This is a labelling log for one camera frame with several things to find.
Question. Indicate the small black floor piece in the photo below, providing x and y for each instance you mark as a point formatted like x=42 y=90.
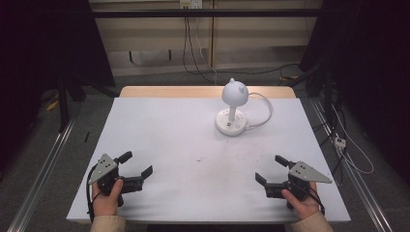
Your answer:
x=86 y=137

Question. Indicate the white wall outlet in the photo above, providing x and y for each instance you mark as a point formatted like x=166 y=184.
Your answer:
x=190 y=4

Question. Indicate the yellow floor tape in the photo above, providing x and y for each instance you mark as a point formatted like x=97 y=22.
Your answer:
x=52 y=105

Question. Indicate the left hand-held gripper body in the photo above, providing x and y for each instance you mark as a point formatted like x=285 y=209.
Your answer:
x=103 y=167

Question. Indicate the black curtain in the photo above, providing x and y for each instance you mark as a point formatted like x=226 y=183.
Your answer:
x=45 y=48
x=367 y=64

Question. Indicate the black horizontal metal bar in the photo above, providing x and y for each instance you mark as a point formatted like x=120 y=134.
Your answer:
x=206 y=13

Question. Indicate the person's right hand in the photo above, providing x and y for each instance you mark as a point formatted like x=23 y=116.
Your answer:
x=304 y=208

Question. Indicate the white power strip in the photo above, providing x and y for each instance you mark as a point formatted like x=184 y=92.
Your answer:
x=340 y=142

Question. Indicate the white desk lamp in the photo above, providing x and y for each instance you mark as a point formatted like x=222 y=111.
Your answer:
x=234 y=93

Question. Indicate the aluminium floor rail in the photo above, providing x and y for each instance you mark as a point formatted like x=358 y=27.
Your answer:
x=357 y=180
x=42 y=180

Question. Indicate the person's left hand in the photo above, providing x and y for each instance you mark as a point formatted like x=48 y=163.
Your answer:
x=106 y=203

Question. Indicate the white table mat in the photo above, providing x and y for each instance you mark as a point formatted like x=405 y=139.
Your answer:
x=180 y=154

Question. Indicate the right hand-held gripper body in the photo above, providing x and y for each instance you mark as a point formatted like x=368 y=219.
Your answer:
x=306 y=174

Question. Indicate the black metal stand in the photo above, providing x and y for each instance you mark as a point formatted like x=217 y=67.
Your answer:
x=64 y=103

